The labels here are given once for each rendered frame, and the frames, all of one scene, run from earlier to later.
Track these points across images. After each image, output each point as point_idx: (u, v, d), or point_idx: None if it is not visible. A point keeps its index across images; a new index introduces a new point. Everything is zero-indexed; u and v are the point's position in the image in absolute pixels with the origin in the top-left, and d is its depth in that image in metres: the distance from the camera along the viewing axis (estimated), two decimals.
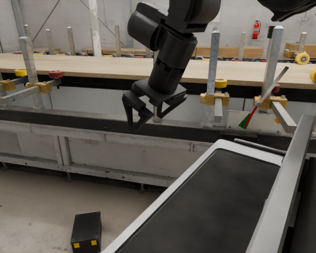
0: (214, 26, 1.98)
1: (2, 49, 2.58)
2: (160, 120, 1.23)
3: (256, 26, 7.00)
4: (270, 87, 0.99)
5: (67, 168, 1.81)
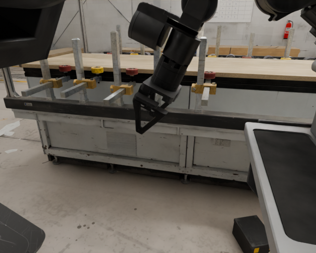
0: None
1: (88, 49, 2.55)
2: None
3: (288, 26, 6.97)
4: None
5: (190, 170, 1.79)
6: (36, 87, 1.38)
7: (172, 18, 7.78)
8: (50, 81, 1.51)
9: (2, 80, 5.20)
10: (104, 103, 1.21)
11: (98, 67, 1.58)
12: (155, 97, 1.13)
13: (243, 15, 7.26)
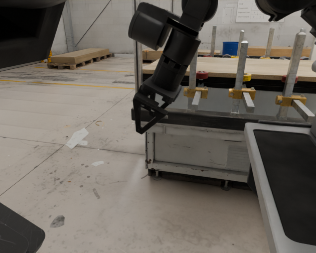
0: None
1: None
2: None
3: None
4: None
5: None
6: (199, 99, 1.17)
7: None
8: (199, 91, 1.30)
9: (39, 83, 4.99)
10: (308, 119, 1.00)
11: (246, 74, 1.38)
12: None
13: None
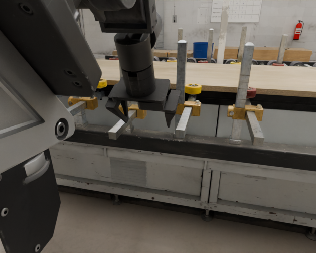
0: None
1: None
2: None
3: (298, 26, 6.62)
4: None
5: (214, 206, 1.44)
6: None
7: (176, 18, 7.43)
8: None
9: None
10: (109, 135, 0.86)
11: (100, 80, 1.23)
12: (184, 130, 0.78)
13: (250, 15, 6.91)
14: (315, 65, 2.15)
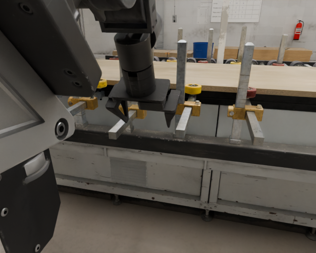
0: None
1: None
2: None
3: (298, 26, 6.62)
4: None
5: (214, 206, 1.44)
6: None
7: (176, 18, 7.43)
8: None
9: None
10: (109, 135, 0.86)
11: (100, 80, 1.23)
12: (184, 130, 0.78)
13: (250, 15, 6.91)
14: (315, 65, 2.15)
